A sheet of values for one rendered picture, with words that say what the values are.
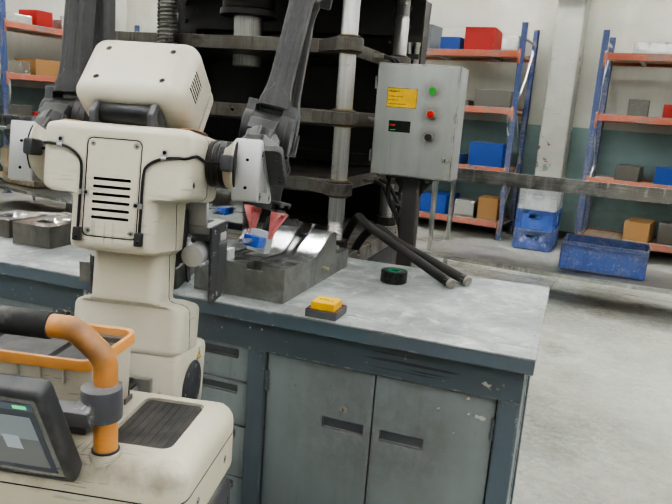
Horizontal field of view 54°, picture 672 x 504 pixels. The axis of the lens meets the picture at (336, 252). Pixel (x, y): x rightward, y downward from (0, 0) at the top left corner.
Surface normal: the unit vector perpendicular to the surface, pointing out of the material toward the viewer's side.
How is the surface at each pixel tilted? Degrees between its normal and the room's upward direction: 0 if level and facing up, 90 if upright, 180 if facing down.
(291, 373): 90
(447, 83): 90
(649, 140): 90
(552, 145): 90
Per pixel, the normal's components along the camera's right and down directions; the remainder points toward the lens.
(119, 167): -0.14, 0.06
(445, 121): -0.34, 0.17
